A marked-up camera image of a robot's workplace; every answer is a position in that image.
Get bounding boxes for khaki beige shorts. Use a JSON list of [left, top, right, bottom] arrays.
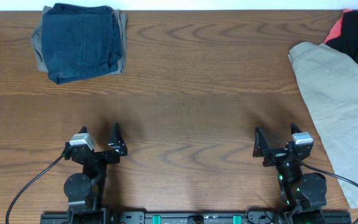
[[287, 41, 358, 209]]

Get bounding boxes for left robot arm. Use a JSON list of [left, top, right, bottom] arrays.
[[62, 123, 127, 223]]

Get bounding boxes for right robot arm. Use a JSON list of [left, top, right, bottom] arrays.
[[253, 123, 327, 224]]

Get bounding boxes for folded navy blue shorts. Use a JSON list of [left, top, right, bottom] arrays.
[[40, 3, 124, 84]]

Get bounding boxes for folded grey-brown shorts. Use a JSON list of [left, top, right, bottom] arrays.
[[30, 9, 128, 76]]

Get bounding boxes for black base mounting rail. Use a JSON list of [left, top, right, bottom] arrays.
[[40, 210, 352, 224]]

